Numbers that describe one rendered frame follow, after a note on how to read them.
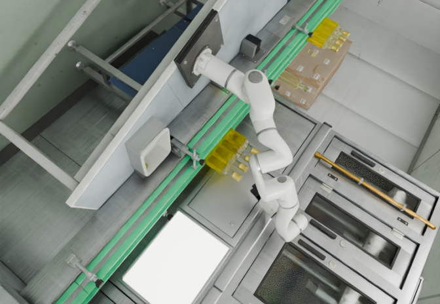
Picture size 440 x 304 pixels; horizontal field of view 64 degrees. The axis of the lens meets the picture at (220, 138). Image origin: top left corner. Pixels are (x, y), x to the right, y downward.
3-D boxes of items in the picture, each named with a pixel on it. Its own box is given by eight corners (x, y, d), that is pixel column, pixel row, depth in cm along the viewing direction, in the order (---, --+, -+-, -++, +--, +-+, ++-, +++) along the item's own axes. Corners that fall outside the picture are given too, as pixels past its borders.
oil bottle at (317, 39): (296, 35, 234) (334, 56, 227) (298, 29, 229) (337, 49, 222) (300, 31, 236) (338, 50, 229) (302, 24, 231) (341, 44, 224)
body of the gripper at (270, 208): (281, 213, 174) (266, 196, 178) (287, 206, 165) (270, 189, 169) (270, 223, 171) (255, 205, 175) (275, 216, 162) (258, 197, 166)
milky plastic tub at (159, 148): (131, 168, 162) (146, 178, 160) (124, 143, 143) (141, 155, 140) (157, 141, 170) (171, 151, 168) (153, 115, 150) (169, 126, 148)
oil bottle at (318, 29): (300, 31, 236) (338, 50, 229) (302, 23, 231) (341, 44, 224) (304, 26, 239) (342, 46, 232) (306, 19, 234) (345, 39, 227)
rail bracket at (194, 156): (181, 161, 173) (201, 175, 170) (180, 144, 159) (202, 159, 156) (184, 156, 175) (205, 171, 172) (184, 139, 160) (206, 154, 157)
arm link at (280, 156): (249, 133, 140) (260, 168, 134) (283, 123, 138) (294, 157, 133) (253, 144, 152) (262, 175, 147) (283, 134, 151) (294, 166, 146)
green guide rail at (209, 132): (186, 146, 168) (200, 155, 166) (186, 145, 167) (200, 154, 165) (343, -28, 246) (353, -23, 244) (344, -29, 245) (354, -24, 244)
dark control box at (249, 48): (239, 51, 197) (251, 58, 195) (241, 40, 191) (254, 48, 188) (247, 43, 201) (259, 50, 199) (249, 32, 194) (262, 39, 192)
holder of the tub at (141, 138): (133, 171, 167) (146, 181, 165) (124, 142, 143) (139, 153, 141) (157, 146, 174) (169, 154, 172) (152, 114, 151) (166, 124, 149)
